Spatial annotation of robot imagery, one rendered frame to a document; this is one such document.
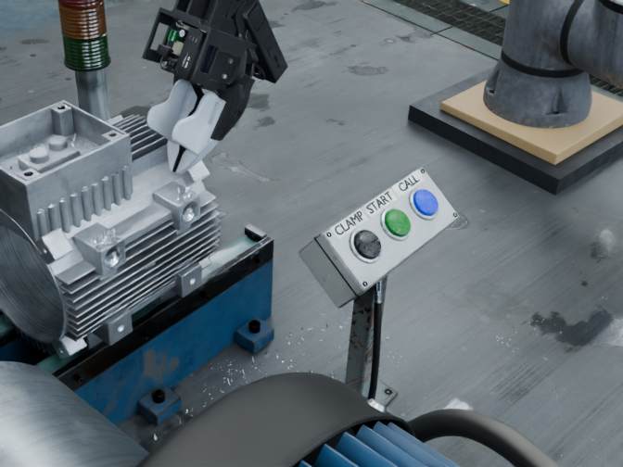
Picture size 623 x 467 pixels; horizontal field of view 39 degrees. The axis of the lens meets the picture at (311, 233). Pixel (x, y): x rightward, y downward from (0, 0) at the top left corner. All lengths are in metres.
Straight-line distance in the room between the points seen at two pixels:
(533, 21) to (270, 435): 1.28
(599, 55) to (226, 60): 0.73
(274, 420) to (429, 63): 1.60
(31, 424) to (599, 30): 1.08
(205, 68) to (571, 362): 0.61
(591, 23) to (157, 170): 0.77
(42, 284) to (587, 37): 0.89
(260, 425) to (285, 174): 1.17
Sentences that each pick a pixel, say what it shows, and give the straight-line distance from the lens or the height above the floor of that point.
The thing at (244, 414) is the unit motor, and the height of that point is 1.37.
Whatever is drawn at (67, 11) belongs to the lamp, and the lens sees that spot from 1.22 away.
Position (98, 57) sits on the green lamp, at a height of 1.05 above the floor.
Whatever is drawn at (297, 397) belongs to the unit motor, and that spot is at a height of 1.36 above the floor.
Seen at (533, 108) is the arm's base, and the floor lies 0.88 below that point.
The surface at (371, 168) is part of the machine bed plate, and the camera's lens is 1.47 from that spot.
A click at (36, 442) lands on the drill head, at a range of 0.56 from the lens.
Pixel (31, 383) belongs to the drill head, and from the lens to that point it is 0.62.
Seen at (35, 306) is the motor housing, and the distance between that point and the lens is 0.98.
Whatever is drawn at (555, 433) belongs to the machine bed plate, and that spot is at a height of 0.80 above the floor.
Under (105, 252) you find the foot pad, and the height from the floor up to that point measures 1.07.
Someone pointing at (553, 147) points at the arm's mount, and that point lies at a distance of 1.51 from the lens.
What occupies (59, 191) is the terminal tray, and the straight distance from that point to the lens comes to 0.83.
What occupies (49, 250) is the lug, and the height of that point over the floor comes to 1.08.
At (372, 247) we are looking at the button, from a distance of 0.85.
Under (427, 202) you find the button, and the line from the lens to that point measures 0.92.
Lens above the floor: 1.58
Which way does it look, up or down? 37 degrees down
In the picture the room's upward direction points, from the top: 4 degrees clockwise
